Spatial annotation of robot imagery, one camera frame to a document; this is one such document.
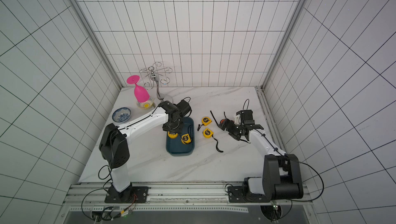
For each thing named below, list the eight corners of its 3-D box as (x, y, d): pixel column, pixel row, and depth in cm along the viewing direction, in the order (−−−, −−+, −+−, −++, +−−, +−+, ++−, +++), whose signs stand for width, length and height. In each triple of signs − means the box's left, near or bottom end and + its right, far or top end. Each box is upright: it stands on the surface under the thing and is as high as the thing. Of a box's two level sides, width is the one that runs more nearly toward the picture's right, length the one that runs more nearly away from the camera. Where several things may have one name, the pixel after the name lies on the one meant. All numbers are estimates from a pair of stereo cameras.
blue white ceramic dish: (112, 120, 103) (109, 116, 99) (123, 109, 109) (120, 105, 105) (123, 125, 101) (119, 121, 96) (133, 113, 106) (130, 109, 102)
